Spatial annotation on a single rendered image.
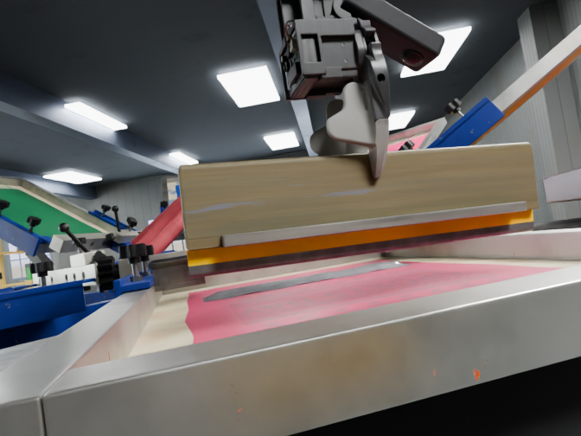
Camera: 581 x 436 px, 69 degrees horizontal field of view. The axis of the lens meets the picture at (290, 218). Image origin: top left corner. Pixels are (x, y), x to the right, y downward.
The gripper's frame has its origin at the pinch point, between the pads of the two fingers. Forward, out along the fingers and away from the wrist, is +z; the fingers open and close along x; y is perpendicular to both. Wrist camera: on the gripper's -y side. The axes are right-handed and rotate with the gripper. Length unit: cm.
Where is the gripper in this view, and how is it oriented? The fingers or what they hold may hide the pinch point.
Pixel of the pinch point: (373, 168)
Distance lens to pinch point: 44.3
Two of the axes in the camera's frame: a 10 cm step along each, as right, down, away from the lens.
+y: -9.6, 1.3, -2.5
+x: 2.4, -0.8, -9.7
